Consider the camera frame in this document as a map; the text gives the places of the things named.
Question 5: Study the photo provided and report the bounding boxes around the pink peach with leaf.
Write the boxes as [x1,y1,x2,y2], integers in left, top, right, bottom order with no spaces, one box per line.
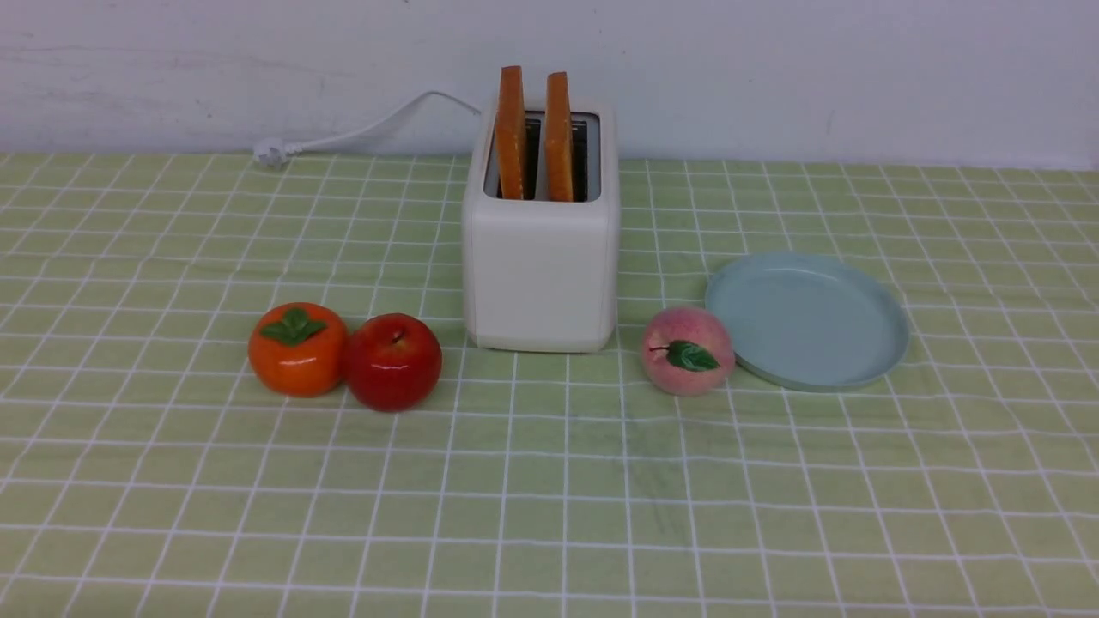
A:
[640,306,737,396]

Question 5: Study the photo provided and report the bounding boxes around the toast slice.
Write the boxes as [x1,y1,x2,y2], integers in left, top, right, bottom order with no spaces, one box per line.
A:
[493,65,528,200]
[544,71,574,203]

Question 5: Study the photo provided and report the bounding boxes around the white power cord with plug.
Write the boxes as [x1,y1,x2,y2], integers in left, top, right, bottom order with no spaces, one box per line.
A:
[253,90,482,167]

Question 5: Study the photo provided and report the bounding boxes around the light blue plate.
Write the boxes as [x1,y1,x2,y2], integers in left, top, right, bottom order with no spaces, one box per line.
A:
[704,251,910,391]

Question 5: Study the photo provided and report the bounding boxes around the red apple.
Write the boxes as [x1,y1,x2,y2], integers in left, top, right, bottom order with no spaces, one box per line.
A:
[341,312,443,412]

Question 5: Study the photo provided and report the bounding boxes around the white two-slot toaster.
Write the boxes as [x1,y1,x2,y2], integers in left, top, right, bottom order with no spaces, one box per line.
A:
[462,98,622,354]

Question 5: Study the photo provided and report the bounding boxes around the green checkered tablecloth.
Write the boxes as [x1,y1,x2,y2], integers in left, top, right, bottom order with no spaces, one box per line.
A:
[1,154,1098,617]

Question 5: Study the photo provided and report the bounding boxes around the orange persimmon with leaf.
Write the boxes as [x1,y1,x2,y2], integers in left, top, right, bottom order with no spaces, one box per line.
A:
[247,302,349,398]

